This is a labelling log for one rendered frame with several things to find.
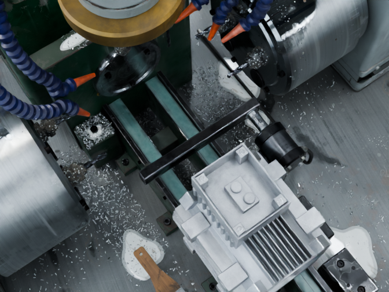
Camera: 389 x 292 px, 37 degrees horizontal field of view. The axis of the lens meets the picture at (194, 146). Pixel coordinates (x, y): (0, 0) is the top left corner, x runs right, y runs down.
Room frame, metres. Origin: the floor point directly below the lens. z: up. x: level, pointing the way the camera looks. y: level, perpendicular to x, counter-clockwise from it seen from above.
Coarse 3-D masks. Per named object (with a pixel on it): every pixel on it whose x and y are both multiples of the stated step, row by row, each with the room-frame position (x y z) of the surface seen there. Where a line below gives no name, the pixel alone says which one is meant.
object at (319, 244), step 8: (256, 152) 0.36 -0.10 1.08; (192, 192) 0.29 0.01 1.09; (184, 200) 0.28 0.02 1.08; (192, 200) 0.27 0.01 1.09; (184, 208) 0.26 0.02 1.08; (192, 208) 0.27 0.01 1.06; (312, 240) 0.20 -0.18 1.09; (320, 240) 0.20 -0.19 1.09; (312, 248) 0.19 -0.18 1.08; (320, 248) 0.19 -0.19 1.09; (248, 288) 0.13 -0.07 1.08; (256, 288) 0.13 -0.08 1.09; (264, 288) 0.13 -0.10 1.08
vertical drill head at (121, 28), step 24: (72, 0) 0.49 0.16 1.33; (96, 0) 0.47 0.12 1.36; (120, 0) 0.47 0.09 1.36; (144, 0) 0.47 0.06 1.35; (168, 0) 0.48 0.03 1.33; (72, 24) 0.46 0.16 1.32; (96, 24) 0.45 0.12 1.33; (120, 24) 0.45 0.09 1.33; (144, 24) 0.44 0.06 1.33; (168, 24) 0.45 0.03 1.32; (120, 48) 0.45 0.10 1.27
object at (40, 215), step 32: (0, 128) 0.38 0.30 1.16; (32, 128) 0.39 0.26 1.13; (0, 160) 0.33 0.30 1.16; (32, 160) 0.33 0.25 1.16; (0, 192) 0.28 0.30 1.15; (32, 192) 0.28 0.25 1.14; (64, 192) 0.29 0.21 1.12; (0, 224) 0.24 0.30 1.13; (32, 224) 0.24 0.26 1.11; (64, 224) 0.25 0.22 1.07; (0, 256) 0.20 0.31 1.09; (32, 256) 0.21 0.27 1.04
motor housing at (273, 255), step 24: (288, 192) 0.29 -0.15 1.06; (288, 216) 0.24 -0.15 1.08; (216, 240) 0.21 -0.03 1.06; (264, 240) 0.20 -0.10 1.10; (288, 240) 0.20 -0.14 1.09; (216, 264) 0.17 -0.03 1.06; (240, 264) 0.17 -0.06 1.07; (264, 264) 0.17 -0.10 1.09; (288, 264) 0.16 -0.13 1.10; (240, 288) 0.14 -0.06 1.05
